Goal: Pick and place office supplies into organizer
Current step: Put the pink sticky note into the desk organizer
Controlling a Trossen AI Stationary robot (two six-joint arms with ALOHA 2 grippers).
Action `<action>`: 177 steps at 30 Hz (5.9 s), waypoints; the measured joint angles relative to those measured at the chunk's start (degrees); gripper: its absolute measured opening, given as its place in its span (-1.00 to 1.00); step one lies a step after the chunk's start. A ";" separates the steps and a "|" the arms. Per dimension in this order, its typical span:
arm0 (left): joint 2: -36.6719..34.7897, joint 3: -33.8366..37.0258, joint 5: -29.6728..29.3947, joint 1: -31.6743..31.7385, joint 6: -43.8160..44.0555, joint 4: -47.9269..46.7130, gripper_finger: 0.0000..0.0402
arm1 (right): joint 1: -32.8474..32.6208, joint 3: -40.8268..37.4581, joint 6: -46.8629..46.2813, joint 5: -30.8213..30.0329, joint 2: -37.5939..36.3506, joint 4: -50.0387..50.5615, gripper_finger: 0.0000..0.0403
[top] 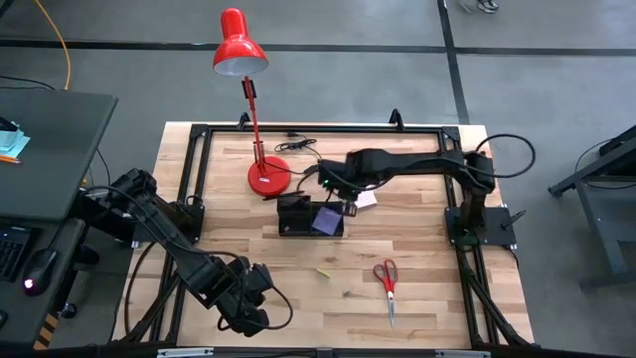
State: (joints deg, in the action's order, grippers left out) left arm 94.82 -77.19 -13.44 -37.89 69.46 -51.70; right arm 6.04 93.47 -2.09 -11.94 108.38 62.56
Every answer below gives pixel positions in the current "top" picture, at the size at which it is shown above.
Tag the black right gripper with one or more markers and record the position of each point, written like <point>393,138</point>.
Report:
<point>335,174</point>

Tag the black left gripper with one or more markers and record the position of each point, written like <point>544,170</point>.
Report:
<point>248,298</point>

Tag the purple sticky note pad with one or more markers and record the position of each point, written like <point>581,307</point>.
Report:
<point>326,221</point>

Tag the white sticky note pad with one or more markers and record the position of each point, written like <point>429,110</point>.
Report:
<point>367,200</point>

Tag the black desk organizer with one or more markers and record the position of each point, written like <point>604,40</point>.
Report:
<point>293,219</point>

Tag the yellow sticky note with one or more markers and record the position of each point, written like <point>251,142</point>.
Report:
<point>323,272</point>

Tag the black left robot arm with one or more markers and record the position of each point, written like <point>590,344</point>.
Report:
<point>166,231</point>

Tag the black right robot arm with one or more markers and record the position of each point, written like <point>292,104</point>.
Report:
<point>407,161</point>

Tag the red desk lamp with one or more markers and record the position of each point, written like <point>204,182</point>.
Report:
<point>268,181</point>

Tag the black caster wheel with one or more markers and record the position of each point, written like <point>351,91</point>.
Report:
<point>68,311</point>

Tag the black computer mouse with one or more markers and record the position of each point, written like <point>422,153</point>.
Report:
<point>42,268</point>

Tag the black keyboard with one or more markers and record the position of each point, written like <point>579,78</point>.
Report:
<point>12,253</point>

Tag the person's shoe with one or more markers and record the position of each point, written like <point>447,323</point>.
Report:
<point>488,6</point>

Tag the dark grey desk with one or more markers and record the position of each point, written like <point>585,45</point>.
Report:
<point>49,149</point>

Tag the dark grey metal stand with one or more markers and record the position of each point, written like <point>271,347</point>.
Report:
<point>601,233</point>

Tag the orange pencil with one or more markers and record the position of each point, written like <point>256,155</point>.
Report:
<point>10,159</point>

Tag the teal paper stack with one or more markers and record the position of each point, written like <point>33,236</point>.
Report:
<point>12,144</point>

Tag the small black object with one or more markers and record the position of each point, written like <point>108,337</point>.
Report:
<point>6,124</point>

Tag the silver metal bracket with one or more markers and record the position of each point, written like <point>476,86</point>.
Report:
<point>185,353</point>
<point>462,354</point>

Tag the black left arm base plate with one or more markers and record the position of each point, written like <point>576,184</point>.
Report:
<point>196,224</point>

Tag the black metal table frame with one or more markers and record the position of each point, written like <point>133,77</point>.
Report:
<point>223,128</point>

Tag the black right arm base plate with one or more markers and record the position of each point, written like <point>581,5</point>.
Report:
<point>497,230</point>

